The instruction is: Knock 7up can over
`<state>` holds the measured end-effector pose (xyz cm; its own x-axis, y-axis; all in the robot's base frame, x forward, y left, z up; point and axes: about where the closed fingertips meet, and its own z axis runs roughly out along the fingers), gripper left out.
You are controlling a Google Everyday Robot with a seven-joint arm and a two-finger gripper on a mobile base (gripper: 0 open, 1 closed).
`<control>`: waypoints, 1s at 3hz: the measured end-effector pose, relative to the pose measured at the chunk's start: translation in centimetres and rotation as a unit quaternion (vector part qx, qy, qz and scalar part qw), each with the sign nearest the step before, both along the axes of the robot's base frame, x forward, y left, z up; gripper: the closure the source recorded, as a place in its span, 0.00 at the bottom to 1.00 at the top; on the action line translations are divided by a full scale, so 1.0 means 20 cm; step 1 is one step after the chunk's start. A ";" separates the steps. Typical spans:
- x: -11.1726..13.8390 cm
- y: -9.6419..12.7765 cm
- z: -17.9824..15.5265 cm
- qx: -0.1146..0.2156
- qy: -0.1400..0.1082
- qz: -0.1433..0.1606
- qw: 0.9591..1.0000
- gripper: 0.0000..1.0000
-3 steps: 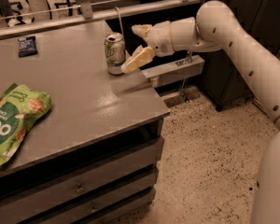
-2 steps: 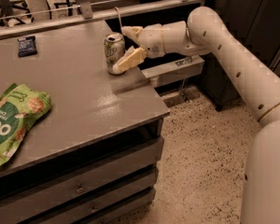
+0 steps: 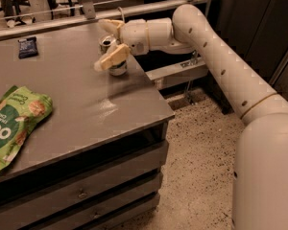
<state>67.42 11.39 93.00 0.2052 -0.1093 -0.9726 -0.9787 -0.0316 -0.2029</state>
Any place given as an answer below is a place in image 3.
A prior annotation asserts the green white 7up can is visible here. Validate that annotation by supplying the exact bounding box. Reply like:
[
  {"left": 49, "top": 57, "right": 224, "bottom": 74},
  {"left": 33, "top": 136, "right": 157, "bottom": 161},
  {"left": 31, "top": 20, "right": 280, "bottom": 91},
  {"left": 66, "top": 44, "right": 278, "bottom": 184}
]
[{"left": 97, "top": 34, "right": 130, "bottom": 76}]

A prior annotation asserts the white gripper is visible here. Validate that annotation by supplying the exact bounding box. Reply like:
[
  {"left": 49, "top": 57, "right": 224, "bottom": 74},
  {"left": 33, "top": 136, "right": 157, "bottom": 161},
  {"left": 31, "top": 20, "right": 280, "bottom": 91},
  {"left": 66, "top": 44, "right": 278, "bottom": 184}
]
[{"left": 94, "top": 18, "right": 173, "bottom": 71}]

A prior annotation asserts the grey wooden drawer cabinet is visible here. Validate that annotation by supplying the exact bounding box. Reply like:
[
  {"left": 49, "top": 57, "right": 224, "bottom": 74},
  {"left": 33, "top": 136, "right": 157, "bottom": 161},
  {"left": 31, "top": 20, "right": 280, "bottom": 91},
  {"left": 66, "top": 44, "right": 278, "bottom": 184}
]
[{"left": 0, "top": 24, "right": 174, "bottom": 230}]

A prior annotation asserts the white cable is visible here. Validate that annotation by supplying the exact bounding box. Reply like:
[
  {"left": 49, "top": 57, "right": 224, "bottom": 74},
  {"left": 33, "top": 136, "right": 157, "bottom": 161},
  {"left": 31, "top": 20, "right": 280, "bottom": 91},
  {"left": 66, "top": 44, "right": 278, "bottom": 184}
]
[{"left": 116, "top": 6, "right": 127, "bottom": 21}]

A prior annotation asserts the dark blue snack packet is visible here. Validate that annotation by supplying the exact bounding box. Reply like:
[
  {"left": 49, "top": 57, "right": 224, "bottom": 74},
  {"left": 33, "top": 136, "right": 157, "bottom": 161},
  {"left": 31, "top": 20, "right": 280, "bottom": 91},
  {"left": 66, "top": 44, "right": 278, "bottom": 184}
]
[{"left": 18, "top": 36, "right": 38, "bottom": 58}]

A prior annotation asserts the black office chair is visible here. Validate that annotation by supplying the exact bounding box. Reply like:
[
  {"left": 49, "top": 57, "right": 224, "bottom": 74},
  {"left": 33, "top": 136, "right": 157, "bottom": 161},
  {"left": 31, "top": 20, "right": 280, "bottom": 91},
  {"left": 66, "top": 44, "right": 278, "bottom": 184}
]
[{"left": 0, "top": 0, "right": 26, "bottom": 28}]

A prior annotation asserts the grey metal railing frame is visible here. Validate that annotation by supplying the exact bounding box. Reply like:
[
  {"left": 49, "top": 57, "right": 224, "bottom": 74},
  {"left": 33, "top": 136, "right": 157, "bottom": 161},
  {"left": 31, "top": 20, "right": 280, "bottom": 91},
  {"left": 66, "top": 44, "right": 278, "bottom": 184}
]
[{"left": 0, "top": 0, "right": 215, "bottom": 105}]

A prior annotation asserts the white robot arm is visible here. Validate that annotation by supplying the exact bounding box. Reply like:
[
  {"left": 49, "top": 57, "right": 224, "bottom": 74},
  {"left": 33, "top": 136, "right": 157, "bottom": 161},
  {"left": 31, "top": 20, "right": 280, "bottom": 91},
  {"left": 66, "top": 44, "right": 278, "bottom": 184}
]
[{"left": 94, "top": 4, "right": 288, "bottom": 230}]

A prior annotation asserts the dark grey cabinet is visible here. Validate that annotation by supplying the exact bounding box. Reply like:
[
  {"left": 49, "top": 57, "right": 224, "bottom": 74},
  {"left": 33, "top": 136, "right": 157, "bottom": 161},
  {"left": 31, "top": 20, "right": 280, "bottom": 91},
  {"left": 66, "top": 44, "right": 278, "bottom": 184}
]
[{"left": 208, "top": 0, "right": 288, "bottom": 81}]

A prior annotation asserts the green chip bag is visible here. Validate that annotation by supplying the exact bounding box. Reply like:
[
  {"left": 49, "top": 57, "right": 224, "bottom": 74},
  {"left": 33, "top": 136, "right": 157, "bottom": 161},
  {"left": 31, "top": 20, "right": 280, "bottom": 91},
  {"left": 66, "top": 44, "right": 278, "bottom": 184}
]
[{"left": 0, "top": 86, "right": 53, "bottom": 172}]

